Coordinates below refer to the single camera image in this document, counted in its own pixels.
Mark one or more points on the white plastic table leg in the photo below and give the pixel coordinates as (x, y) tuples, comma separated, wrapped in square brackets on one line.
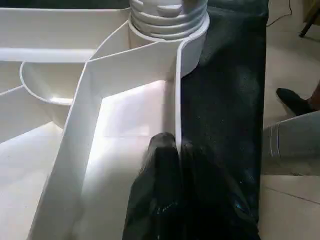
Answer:
[(167, 15)]

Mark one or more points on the silver right robot leg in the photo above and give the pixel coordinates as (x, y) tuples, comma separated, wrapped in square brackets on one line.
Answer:
[(295, 137)]

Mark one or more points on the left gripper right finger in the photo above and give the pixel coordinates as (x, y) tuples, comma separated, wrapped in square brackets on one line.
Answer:
[(215, 205)]

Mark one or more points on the white plastic table top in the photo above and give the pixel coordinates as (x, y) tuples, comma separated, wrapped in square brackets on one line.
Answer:
[(75, 100)]

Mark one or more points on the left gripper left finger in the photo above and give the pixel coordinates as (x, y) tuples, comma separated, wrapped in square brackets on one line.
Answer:
[(152, 200)]

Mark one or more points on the black table mat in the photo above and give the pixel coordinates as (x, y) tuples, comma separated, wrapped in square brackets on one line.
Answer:
[(225, 110)]

